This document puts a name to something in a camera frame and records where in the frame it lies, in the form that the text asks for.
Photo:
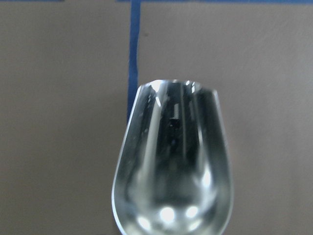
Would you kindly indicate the metal ice scoop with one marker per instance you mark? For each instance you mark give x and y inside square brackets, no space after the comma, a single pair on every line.
[173,173]

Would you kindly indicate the blue tape strip lengthwise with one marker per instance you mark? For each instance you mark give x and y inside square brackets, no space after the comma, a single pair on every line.
[133,47]

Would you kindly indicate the blue tape strip crosswise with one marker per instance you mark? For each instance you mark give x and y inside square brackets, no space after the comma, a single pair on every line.
[239,1]

